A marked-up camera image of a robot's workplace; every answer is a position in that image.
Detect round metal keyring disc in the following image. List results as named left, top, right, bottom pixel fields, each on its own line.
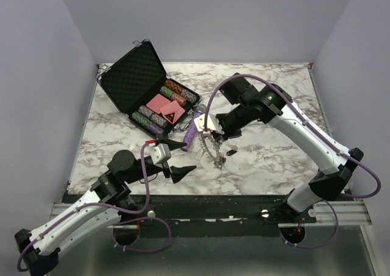
left=198, top=133, right=226, bottom=169

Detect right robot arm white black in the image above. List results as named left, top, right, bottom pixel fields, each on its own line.
left=214, top=73, right=364, bottom=222

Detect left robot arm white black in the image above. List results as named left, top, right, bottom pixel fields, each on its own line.
left=15, top=135, right=195, bottom=275

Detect silver key black tag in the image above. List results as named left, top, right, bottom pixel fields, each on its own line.
left=226, top=147, right=238, bottom=157

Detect purple glitter microphone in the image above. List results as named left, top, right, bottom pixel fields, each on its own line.
left=182, top=104, right=207, bottom=152

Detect pink card box triangle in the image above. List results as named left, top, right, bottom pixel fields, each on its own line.
left=160, top=101, right=185, bottom=124

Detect pink card deck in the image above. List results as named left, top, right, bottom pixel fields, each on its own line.
left=146, top=94, right=171, bottom=113

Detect black poker chip case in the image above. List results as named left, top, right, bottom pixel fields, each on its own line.
left=97, top=38, right=202, bottom=136

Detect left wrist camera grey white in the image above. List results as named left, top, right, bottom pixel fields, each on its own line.
left=149, top=143, right=171, bottom=165

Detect black mounting base rail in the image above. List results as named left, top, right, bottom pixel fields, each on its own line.
left=60, top=193, right=324, bottom=239

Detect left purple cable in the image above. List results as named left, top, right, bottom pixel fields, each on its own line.
left=16, top=140, right=172, bottom=272

